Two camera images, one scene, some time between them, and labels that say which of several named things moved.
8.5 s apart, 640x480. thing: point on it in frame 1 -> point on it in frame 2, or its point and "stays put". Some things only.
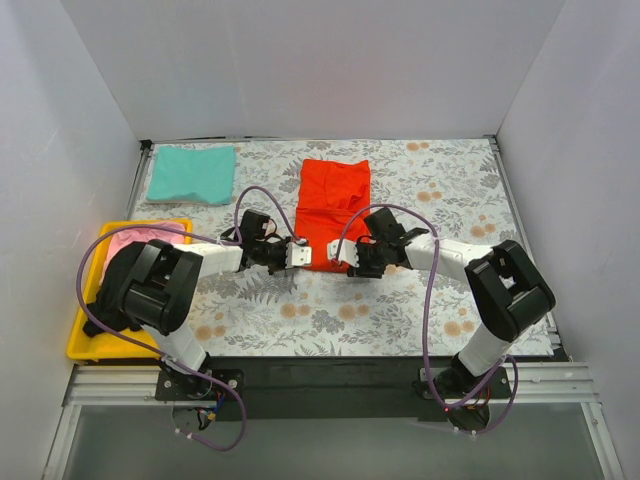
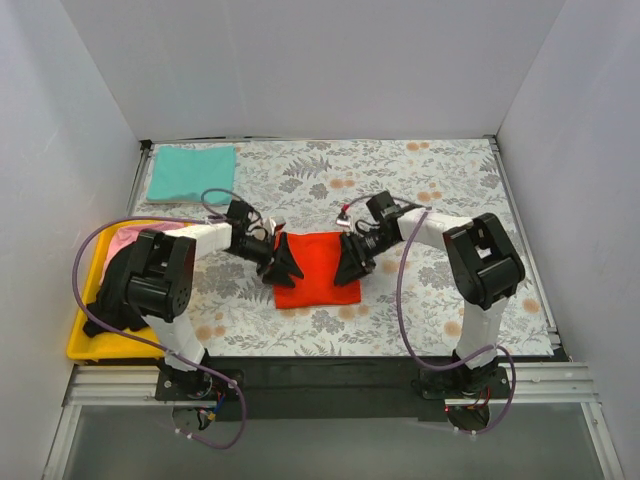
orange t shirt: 333,211 -> 318,256
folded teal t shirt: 203,176 stays put
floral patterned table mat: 451,188 stays put
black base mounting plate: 330,388 stays put
